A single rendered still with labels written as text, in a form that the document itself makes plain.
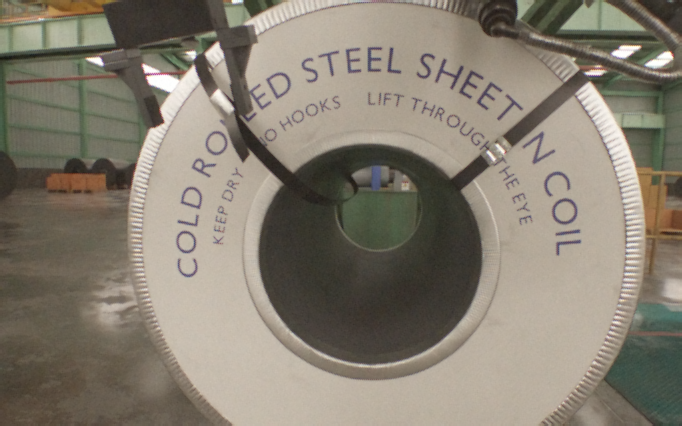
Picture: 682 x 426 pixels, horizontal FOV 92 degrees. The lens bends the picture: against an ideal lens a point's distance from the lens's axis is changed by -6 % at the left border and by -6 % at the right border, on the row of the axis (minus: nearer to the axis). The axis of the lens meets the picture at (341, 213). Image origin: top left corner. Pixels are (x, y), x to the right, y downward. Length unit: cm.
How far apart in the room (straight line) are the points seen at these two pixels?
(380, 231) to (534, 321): 252
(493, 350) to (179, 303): 75
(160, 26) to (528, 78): 67
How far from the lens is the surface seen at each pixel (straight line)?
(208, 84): 83
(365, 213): 327
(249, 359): 94
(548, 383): 96
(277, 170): 78
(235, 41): 46
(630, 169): 91
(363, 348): 94
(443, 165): 77
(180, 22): 48
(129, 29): 51
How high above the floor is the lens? 96
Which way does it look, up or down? 6 degrees down
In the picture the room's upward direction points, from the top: 1 degrees clockwise
